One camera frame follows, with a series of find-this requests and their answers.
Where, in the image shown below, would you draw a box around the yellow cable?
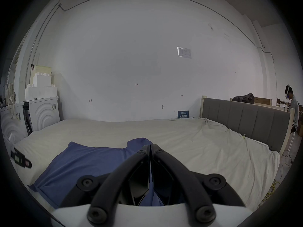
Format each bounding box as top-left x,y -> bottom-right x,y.
264,161 -> 288,204

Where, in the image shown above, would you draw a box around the white paper wall notice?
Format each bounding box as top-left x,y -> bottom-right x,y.
177,46 -> 192,59

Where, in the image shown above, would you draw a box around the bed with beige sheet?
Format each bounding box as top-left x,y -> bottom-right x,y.
9,117 -> 281,213

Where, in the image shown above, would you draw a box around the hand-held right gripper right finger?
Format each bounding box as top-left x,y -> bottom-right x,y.
150,144 -> 246,224

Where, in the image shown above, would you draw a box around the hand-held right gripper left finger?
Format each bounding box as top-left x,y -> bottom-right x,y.
59,144 -> 152,225

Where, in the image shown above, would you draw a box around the grey padded headboard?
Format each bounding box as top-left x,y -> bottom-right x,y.
201,96 -> 295,156

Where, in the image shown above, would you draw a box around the brown carton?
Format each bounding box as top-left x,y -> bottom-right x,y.
253,97 -> 273,106

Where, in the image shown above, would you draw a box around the black bag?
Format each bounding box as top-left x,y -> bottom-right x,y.
232,93 -> 255,103

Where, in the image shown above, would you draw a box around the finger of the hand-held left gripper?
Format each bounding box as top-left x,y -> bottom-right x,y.
11,148 -> 33,169

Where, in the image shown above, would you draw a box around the white foam packing blocks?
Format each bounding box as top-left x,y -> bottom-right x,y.
25,65 -> 59,102

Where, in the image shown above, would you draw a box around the dark blue shirt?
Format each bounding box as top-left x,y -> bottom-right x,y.
27,138 -> 185,209

